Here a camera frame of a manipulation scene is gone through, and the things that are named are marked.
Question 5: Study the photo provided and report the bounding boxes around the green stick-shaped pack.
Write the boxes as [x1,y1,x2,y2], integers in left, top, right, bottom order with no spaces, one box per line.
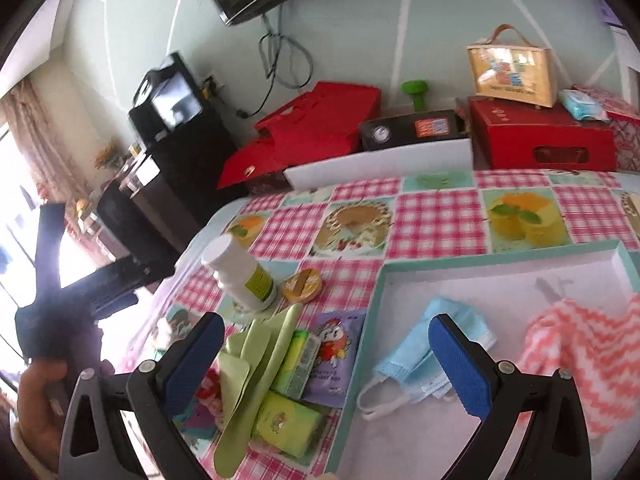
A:
[271,330,322,399]

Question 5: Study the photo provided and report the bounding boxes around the pink striped snack packets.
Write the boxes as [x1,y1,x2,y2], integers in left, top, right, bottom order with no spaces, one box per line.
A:
[516,296,640,442]

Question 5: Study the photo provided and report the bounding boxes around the red patterned basket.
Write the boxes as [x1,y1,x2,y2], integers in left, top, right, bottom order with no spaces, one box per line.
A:
[571,84,640,172]

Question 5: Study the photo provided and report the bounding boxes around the person's left hand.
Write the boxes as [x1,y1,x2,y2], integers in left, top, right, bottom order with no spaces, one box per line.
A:
[17,360,71,447]

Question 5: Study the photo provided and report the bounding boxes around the black appliance with screen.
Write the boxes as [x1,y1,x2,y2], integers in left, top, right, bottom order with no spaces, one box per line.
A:
[127,52,205,145]

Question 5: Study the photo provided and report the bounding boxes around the pink checkered printed tablecloth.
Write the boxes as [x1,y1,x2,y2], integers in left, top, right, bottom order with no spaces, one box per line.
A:
[145,167,640,480]

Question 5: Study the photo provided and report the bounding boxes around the beige curtain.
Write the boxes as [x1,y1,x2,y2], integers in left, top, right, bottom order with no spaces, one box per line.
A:
[0,79,68,207]

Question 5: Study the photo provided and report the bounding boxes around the purple cartoon packet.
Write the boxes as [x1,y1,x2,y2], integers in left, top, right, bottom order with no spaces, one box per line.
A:
[301,310,369,409]

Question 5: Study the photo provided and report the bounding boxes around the white foam board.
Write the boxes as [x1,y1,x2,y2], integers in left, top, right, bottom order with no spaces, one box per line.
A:
[283,137,474,189]

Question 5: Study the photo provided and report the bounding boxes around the yellow gift bag with handle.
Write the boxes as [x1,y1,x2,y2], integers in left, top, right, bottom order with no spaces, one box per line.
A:
[466,25,557,109]

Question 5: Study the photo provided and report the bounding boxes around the round yellow tin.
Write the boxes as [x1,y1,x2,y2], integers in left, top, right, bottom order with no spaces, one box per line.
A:
[281,268,324,305]

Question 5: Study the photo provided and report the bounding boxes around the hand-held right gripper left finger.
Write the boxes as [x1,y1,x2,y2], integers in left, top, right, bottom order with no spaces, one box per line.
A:
[57,311,226,480]

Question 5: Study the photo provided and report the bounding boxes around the black box with gauge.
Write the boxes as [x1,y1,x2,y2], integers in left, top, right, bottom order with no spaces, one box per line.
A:
[359,109,472,152]

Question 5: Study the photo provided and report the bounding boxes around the red plush toy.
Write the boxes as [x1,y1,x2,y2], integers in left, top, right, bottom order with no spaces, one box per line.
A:
[196,371,223,403]

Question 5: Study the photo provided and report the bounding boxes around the green dumbbell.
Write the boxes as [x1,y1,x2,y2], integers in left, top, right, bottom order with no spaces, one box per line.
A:
[401,80,429,111]

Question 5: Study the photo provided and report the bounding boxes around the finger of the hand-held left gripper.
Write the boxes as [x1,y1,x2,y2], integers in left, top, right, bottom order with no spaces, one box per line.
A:
[90,257,176,318]

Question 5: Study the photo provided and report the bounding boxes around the black cabinet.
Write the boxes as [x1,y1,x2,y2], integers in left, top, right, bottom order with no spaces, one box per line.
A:
[96,107,239,281]

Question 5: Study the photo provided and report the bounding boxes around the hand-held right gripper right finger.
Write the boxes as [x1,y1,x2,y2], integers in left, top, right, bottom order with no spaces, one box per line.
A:
[428,313,594,480]

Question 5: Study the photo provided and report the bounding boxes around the light blue packet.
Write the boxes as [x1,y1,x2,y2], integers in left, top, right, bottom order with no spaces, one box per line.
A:
[356,296,497,422]

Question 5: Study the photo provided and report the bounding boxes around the white plastic bottle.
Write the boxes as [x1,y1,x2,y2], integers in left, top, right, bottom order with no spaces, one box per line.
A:
[201,234,278,314]

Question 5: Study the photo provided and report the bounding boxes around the white shelf unit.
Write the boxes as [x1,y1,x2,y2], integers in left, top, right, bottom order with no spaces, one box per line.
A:
[611,24,640,88]

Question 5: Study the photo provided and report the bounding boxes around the red gift bag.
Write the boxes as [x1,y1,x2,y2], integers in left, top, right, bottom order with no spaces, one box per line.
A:
[217,81,382,192]

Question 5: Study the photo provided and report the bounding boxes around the blue wet wipes pack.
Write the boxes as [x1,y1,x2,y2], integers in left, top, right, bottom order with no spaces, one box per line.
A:
[557,88,610,122]

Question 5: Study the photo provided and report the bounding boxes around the black power cable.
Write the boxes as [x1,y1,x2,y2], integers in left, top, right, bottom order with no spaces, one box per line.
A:
[236,2,315,120]

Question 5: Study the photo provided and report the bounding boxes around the teal-edged white box tray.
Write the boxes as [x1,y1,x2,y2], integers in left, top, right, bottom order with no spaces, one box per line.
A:
[325,240,640,480]

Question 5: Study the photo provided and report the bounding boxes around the yellow-green tissue pack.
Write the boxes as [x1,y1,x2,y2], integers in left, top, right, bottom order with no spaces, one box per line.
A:
[251,390,327,459]

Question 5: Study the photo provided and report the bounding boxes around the red cardboard box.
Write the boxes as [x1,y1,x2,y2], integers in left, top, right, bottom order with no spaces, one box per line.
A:
[467,96,619,172]

